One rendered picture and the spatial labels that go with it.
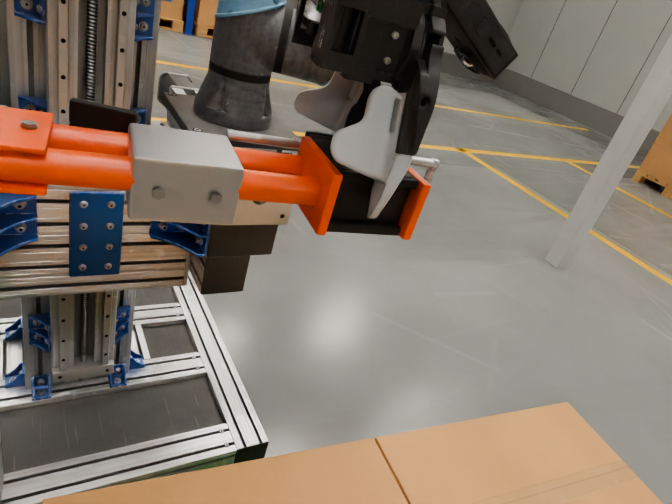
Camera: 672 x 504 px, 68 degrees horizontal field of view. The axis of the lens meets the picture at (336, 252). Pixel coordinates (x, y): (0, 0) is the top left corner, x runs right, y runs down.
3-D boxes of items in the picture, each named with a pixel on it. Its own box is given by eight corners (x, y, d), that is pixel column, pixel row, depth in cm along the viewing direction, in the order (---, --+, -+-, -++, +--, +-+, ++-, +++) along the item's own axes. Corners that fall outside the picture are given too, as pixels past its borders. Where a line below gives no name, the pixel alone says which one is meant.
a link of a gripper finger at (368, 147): (312, 212, 36) (328, 78, 34) (383, 219, 38) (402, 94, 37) (329, 218, 33) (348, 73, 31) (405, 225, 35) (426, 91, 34)
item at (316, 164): (316, 235, 37) (334, 174, 34) (287, 190, 42) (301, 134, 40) (410, 240, 40) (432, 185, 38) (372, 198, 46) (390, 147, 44)
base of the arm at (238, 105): (184, 99, 100) (190, 48, 95) (254, 107, 108) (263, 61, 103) (205, 127, 89) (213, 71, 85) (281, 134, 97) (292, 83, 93)
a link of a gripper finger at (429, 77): (371, 151, 37) (388, 28, 35) (391, 155, 37) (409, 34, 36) (405, 153, 33) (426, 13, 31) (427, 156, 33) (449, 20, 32)
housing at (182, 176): (127, 223, 32) (132, 158, 30) (123, 177, 37) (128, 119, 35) (235, 229, 35) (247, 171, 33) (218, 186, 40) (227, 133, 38)
